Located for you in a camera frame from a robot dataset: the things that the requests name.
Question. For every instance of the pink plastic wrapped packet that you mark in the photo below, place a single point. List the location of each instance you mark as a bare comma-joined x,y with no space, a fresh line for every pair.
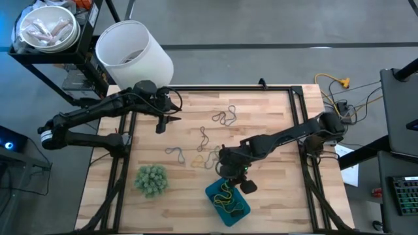
40,27
62,27

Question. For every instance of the green artificial potted plant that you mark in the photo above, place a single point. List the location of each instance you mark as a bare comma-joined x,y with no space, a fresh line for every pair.
151,181

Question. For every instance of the white paper sheet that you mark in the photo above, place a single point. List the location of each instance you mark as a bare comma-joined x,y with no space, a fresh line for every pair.
351,174

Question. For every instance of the black computer with blue light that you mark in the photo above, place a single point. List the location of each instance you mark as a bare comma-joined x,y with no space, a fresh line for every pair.
13,140

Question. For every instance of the olive rubber band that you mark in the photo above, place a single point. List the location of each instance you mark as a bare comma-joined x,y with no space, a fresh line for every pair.
209,163

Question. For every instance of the grey box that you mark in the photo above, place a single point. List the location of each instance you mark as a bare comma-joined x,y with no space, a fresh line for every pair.
76,83

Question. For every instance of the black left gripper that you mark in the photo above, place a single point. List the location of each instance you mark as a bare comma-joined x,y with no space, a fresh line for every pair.
161,104

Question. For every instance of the orange object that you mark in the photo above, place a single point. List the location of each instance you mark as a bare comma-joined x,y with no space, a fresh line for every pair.
83,3

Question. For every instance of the green rubber band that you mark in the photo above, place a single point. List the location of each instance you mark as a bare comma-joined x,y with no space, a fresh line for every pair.
214,148
235,205

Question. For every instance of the black clamp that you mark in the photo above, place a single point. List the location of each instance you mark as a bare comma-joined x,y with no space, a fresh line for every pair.
262,83

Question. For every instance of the black side desk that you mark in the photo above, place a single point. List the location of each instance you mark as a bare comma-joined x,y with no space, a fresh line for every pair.
396,107

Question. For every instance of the brown thin rubber band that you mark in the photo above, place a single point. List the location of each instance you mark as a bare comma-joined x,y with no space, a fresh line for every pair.
205,139

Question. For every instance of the black utility cart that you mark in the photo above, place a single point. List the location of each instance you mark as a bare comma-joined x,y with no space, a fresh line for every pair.
83,42

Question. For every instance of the black backlit keyboard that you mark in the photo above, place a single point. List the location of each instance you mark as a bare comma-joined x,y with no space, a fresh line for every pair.
406,196

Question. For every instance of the grey thin rubber band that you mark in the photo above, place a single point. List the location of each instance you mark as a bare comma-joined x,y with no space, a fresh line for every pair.
224,123

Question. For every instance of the small black wide rubber band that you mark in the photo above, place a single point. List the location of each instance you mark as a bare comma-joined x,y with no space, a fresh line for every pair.
236,213

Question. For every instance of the black pole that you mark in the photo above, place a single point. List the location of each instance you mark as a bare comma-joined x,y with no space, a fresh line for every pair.
408,68

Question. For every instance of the white bowl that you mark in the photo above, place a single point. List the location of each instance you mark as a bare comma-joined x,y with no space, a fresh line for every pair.
49,14

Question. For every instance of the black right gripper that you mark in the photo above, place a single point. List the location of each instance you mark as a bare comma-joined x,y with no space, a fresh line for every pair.
230,163

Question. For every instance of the blue grey rubber band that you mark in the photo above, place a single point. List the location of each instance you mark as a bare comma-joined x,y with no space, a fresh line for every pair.
175,149

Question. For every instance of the small red object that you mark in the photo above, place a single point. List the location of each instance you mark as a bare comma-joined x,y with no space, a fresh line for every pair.
376,192

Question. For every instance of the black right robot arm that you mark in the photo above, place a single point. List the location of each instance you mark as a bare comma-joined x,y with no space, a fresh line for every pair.
287,134

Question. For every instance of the black power strip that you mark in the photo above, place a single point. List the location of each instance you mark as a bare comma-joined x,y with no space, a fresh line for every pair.
343,106

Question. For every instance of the teal plastic bin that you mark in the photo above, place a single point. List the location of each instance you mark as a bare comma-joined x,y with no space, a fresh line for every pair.
228,222

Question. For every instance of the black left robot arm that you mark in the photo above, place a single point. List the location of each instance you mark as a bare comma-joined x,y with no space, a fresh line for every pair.
98,107

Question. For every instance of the white shade silver lamp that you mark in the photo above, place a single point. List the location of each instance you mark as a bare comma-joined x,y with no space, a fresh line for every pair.
137,58

